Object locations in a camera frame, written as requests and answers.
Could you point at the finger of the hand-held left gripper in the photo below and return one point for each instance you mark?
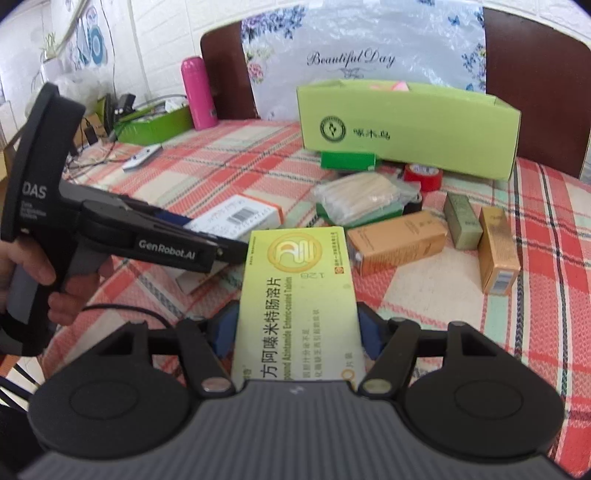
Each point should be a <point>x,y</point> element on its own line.
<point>171,219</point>
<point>233,251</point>

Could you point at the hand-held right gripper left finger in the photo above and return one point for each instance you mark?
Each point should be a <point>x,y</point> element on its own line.
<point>226,330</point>

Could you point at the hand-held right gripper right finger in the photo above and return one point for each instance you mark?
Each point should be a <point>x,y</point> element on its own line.
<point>369,332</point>

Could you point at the white barcode medicine box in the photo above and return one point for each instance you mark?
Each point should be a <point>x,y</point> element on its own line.
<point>240,212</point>

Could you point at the yellow-green medicine box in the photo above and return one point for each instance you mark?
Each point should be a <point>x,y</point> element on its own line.
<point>295,300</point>

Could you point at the light green cardboard box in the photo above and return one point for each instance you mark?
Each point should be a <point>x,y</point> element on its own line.
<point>415,134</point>

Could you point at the person's left hand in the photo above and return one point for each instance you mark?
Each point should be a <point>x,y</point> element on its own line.
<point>27,261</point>

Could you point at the white rounded device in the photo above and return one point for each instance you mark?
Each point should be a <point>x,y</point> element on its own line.
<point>143,158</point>

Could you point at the dark green open box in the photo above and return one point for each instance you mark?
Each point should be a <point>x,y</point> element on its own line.
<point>157,127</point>

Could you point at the orange box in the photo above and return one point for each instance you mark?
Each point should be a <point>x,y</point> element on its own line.
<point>397,242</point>

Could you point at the black charger device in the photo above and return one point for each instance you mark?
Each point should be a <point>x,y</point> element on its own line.
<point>123,104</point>

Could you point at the dark green long box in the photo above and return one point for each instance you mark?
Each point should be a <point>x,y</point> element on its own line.
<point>383,216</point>

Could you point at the pink thermos bottle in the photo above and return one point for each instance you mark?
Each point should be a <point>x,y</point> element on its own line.
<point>198,92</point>

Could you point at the small black object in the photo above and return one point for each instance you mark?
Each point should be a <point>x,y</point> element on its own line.
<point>412,203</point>

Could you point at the bag of wooden sticks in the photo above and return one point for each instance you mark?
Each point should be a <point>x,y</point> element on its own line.
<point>360,194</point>

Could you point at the small green box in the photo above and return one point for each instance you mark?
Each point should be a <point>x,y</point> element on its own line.
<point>346,161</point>

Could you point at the olive green box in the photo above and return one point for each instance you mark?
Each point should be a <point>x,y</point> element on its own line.
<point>464,221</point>

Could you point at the gold box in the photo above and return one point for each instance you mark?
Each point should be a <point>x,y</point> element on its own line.
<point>498,249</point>

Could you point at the dark brown chair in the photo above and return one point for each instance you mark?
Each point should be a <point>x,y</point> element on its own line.
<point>226,69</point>

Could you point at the plaid bed sheet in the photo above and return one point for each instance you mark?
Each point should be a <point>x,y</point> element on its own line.
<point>531,323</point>

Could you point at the red tape roll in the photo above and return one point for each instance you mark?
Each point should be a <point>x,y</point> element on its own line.
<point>422,177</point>

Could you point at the floral clear plastic bag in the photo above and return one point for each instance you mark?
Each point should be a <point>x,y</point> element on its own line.
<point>369,41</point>

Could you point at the blue flower wall decal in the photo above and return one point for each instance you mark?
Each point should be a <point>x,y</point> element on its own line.
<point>90,41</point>

